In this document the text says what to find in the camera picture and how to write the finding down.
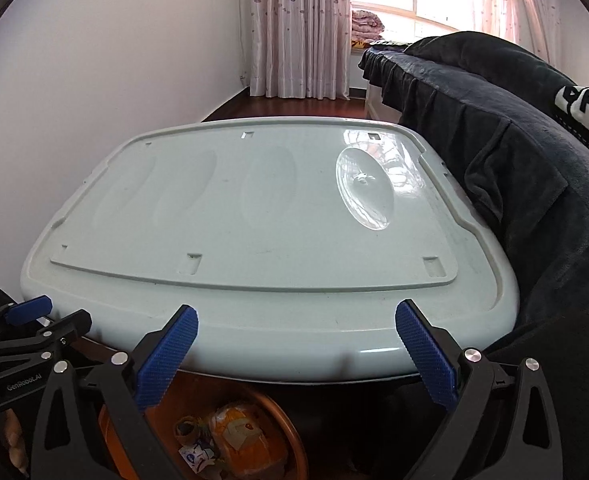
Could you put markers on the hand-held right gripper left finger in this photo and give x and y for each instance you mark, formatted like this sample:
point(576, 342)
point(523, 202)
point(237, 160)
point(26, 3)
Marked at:
point(167, 355)

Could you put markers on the pink patterned curtain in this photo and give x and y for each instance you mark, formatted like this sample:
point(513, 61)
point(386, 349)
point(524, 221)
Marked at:
point(504, 0)
point(294, 25)

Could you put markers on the orange plastic bag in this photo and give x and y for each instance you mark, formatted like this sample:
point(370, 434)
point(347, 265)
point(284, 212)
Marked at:
point(254, 455)

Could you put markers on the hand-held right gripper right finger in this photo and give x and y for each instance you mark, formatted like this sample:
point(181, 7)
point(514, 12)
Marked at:
point(424, 350)

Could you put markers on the orange plastic basin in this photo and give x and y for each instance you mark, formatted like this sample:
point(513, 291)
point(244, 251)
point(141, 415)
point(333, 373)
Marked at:
point(199, 395)

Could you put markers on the white and blue wrapper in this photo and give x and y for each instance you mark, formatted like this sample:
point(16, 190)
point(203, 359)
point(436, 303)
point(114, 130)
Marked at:
point(197, 460)

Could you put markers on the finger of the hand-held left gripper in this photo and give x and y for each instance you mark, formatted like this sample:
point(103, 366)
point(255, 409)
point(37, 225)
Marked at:
point(27, 311)
point(59, 330)

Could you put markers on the person's left hand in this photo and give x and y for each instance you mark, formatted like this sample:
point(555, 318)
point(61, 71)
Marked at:
point(17, 440)

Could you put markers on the brown crumpled wrapper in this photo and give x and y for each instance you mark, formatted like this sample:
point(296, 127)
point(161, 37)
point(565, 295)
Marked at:
point(189, 430)

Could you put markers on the dark blanket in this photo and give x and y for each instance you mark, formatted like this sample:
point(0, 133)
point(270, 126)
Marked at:
point(524, 185)

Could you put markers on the white bed frame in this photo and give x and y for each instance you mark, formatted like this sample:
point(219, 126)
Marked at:
point(377, 102)

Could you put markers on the white plastic box lid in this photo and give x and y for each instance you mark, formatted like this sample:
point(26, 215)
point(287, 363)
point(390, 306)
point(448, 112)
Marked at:
point(224, 235)

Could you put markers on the pink folded quilt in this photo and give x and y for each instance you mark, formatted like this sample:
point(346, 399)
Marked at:
point(367, 22)

